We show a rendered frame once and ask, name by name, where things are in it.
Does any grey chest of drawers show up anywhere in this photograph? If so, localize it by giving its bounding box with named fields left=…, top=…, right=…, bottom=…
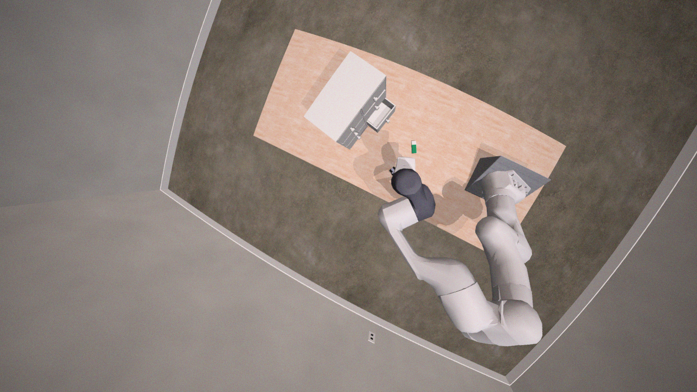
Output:
left=304, top=51, right=386, bottom=149

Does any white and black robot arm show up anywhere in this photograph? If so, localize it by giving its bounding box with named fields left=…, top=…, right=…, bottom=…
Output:
left=378, top=157, right=542, bottom=346

